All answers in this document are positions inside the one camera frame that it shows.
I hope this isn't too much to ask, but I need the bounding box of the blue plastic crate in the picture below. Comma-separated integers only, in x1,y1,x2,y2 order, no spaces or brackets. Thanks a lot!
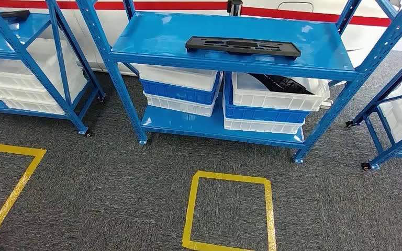
223,73,310,124
139,74,221,105

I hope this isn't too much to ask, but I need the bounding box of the black plastic part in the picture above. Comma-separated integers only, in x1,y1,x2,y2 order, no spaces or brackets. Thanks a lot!
0,9,31,26
185,36,302,59

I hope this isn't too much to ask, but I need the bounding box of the black ribbed curved part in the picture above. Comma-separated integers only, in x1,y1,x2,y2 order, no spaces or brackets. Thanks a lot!
249,73,315,95

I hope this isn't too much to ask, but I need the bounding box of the black cylindrical post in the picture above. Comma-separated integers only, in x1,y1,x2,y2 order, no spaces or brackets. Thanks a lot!
227,0,243,17

